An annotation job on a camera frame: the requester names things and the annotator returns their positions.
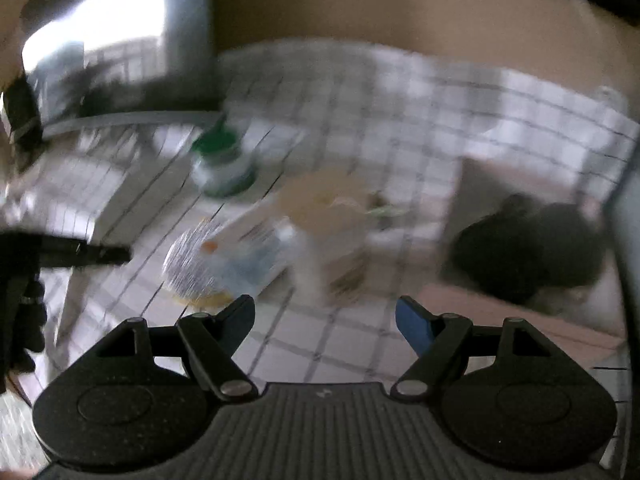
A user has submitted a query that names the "black plush toy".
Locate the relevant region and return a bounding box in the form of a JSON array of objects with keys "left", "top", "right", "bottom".
[{"left": 446, "top": 194, "right": 610, "bottom": 307}]

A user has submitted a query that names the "silver computer monitor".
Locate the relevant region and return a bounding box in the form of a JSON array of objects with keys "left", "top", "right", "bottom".
[{"left": 19, "top": 0, "right": 217, "bottom": 133}]

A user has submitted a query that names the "black box-shaped object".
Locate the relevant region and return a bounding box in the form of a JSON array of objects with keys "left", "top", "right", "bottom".
[{"left": 0, "top": 76, "right": 47, "bottom": 172}]

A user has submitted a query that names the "pink cardboard box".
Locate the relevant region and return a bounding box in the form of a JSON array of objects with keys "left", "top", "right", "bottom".
[{"left": 419, "top": 154, "right": 640, "bottom": 358}]

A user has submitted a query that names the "black checked white tablecloth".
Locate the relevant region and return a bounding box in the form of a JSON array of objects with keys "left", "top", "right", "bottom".
[{"left": 0, "top": 40, "right": 640, "bottom": 466}]

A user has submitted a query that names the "blue wet wipe packet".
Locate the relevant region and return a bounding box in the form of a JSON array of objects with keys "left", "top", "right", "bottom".
[{"left": 207, "top": 204, "right": 302, "bottom": 297}]

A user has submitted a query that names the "flower label plastic jar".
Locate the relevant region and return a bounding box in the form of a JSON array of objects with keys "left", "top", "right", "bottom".
[{"left": 277, "top": 169, "right": 373, "bottom": 307}]

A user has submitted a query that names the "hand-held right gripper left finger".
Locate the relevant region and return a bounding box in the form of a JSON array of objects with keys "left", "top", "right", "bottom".
[{"left": 95, "top": 294, "right": 260, "bottom": 402}]

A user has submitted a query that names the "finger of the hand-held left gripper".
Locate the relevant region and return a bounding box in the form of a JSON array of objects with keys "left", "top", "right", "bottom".
[{"left": 30, "top": 232, "right": 134, "bottom": 269}]

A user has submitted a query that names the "green lid jar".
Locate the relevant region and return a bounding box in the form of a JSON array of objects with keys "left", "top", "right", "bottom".
[{"left": 191, "top": 119, "right": 257, "bottom": 197}]

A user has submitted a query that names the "glittery silver sponge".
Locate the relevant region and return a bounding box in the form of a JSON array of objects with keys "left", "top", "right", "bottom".
[{"left": 164, "top": 222, "right": 237, "bottom": 307}]

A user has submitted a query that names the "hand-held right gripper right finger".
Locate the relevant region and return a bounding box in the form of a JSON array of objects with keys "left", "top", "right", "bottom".
[{"left": 390, "top": 296, "right": 548, "bottom": 402}]

